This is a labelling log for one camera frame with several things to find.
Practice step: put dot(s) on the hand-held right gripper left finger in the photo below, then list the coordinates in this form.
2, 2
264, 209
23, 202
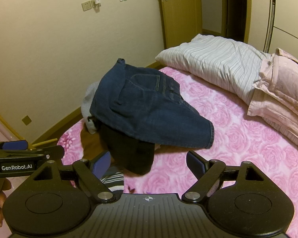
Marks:
102, 163

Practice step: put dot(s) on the person's left hand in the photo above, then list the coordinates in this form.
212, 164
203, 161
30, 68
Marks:
0, 200

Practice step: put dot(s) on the striped garment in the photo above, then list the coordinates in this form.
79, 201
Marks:
114, 178

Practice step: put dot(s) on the blue denim jeans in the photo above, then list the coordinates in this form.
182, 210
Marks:
144, 104

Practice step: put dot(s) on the wooden door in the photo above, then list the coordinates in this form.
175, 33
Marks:
181, 17

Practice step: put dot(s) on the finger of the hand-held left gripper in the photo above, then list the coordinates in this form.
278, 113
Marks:
13, 145
49, 152

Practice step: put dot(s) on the wooden stick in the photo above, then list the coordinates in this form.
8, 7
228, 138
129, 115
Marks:
46, 142

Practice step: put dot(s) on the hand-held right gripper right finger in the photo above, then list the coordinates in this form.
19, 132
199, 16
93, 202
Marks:
196, 163

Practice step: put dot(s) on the brown cloth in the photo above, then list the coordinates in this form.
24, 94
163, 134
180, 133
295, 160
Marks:
94, 143

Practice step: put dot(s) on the black garment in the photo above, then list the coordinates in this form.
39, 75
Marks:
131, 153

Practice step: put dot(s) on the cream wardrobe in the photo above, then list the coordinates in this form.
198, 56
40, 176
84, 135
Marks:
290, 12

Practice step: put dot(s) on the white wall plug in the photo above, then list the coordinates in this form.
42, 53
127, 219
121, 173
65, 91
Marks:
97, 2

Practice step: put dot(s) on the pink pillow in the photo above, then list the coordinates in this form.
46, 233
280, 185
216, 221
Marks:
283, 96

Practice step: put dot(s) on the white striped pillow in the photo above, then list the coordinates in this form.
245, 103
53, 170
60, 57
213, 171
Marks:
213, 62

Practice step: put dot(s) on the pink floral bed sheet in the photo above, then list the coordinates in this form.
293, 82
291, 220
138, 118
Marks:
238, 141

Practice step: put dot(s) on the grey garment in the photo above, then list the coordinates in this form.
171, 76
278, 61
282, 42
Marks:
89, 104

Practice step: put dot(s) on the beige wall socket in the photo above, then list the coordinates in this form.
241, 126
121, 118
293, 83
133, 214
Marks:
86, 6

